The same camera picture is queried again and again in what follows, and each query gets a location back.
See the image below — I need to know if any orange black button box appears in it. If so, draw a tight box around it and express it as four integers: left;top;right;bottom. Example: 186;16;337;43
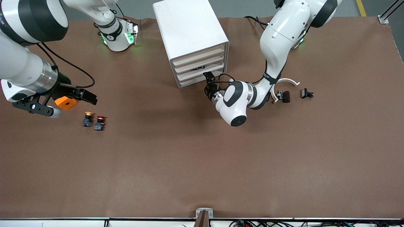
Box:
54;96;78;111

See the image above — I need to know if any red push button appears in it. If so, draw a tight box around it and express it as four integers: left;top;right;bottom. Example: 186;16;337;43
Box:
94;115;106;131

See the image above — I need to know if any brown table mat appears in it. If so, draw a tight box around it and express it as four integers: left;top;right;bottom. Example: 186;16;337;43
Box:
0;16;404;218

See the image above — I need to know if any white curved plastic part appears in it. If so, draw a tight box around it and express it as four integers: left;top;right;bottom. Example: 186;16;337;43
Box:
271;78;300;104

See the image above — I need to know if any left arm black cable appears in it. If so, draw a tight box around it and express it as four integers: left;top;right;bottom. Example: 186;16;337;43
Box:
205;73;236;95

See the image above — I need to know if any black base cable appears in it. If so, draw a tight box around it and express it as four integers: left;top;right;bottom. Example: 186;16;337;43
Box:
244;16;269;30

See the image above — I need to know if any white table edge rail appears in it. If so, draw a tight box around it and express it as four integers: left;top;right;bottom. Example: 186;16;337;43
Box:
0;218;404;227

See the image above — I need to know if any cable bundle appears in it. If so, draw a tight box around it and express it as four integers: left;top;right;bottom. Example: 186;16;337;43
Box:
229;219;404;227

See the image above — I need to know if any aluminium frame post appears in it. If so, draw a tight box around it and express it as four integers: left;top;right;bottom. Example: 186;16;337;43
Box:
378;0;404;24

